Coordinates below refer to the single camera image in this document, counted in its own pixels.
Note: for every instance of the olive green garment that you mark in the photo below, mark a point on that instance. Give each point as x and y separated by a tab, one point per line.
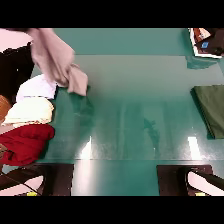
211	108

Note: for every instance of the cream garment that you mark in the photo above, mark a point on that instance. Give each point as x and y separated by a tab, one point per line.
31	111

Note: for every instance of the white garment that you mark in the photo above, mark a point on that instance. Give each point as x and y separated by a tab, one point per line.
36	87

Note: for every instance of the brown garment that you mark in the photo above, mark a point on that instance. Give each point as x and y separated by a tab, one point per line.
4	107

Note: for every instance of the black garment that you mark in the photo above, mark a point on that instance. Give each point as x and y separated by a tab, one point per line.
15	75

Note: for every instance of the red garment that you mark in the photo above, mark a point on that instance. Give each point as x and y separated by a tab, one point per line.
25	143

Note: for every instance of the beige garment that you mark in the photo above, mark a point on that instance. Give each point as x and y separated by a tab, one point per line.
53	56

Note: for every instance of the stack of folded clothes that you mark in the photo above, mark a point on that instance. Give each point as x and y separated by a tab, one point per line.
208	45

